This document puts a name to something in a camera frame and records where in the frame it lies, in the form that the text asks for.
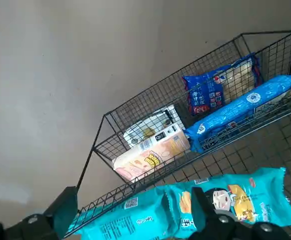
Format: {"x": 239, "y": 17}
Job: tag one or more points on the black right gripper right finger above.
{"x": 203, "y": 212}

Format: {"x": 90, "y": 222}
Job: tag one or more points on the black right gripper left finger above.
{"x": 63, "y": 207}

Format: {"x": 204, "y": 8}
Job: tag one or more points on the teal chips packet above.
{"x": 125, "y": 220}
{"x": 255, "y": 195}

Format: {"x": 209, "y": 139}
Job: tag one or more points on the pink snack box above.
{"x": 155, "y": 155}

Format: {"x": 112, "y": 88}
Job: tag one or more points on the white printed snack box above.
{"x": 150, "y": 127}

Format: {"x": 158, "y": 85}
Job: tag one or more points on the light blue snack packet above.
{"x": 235, "y": 110}

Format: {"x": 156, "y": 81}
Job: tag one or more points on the dark blue dumpling packet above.
{"x": 205, "y": 95}

